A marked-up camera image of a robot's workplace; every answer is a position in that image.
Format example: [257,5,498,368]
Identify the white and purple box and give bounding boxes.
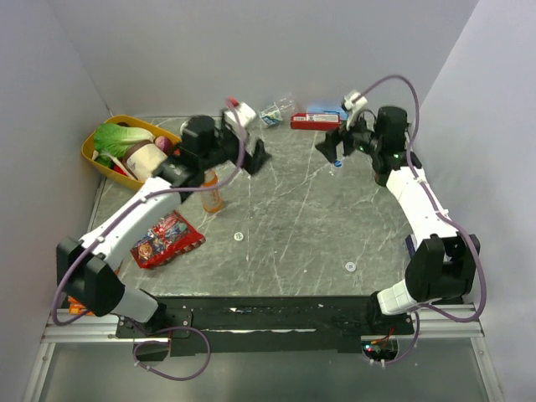
[405,234,415,258]

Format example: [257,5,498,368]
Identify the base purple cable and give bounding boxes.
[132,325,214,381]

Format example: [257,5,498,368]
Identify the purple onion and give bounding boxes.
[154,136,174,154]

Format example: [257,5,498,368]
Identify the brown and cream jar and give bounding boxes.
[122,140,168,182]

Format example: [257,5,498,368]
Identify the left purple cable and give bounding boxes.
[51,97,247,327]

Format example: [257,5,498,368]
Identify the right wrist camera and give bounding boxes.
[341,90,369,131]

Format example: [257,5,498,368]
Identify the orange juice bottle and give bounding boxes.
[199,169,224,214]

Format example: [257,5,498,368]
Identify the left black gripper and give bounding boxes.
[198,108,271,173]

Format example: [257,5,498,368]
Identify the green lettuce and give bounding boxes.
[93,123,155,158]

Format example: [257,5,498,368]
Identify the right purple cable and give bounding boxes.
[355,74,487,323]

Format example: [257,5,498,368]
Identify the yellow plastic basket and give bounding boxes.
[81,115,180,191]

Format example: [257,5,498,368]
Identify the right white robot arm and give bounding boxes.
[316,106,480,334]

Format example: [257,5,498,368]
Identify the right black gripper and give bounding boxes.
[313,109,381,163]

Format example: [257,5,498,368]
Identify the red rectangular box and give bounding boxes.
[290,112,341,131]

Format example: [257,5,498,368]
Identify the crushed clear plastic bottle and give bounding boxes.
[258,96,297,126]

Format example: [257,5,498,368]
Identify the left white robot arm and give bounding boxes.
[53,116,271,337]

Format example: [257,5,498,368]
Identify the red snack bag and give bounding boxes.
[130,210,205,270]

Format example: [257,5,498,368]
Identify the light blue box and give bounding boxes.
[307,104,347,119]

